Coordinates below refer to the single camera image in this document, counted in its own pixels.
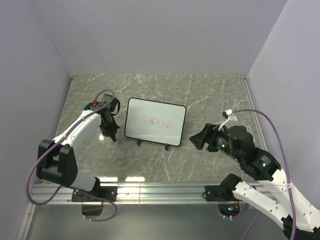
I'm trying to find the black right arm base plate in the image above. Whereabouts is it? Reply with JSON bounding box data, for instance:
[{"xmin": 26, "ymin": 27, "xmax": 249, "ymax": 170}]
[{"xmin": 202, "ymin": 185, "xmax": 225, "ymax": 202}]

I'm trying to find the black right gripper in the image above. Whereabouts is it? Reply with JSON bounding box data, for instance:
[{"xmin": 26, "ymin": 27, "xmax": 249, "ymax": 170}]
[{"xmin": 188, "ymin": 121, "xmax": 242, "ymax": 161}]

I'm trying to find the left whiteboard stand foot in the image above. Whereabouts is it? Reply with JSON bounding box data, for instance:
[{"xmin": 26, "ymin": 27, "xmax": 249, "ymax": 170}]
[{"xmin": 136, "ymin": 138, "xmax": 142, "ymax": 146}]

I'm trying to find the aluminium front rail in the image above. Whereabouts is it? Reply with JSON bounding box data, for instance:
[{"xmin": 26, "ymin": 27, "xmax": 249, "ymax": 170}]
[{"xmin": 14, "ymin": 182, "xmax": 281, "ymax": 240}]

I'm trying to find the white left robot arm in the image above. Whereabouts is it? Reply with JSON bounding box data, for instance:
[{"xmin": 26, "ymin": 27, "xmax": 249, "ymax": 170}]
[{"xmin": 36, "ymin": 94, "xmax": 120, "ymax": 201}]

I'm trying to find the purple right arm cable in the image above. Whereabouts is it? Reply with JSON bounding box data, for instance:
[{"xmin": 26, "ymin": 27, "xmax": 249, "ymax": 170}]
[{"xmin": 233, "ymin": 108, "xmax": 297, "ymax": 240}]

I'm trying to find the aluminium rail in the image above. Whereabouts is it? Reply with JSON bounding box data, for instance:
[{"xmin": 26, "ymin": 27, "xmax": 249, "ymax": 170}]
[
  {"xmin": 14, "ymin": 182, "xmax": 281, "ymax": 240},
  {"xmin": 241, "ymin": 75, "xmax": 268, "ymax": 151}
]

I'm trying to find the aluminium right side rail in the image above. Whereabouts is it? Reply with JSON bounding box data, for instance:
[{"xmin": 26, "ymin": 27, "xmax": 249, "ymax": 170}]
[{"xmin": 241, "ymin": 75, "xmax": 268, "ymax": 151}]

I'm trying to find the small black-framed whiteboard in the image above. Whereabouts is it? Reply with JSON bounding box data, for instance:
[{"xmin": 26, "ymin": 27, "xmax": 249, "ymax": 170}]
[{"xmin": 124, "ymin": 97, "xmax": 187, "ymax": 147}]

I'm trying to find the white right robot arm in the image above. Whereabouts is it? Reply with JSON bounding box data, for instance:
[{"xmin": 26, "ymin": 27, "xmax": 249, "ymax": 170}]
[{"xmin": 189, "ymin": 123, "xmax": 320, "ymax": 240}]

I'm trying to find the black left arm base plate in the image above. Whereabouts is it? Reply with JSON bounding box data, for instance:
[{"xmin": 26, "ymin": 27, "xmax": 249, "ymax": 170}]
[{"xmin": 71, "ymin": 186, "xmax": 118, "ymax": 202}]

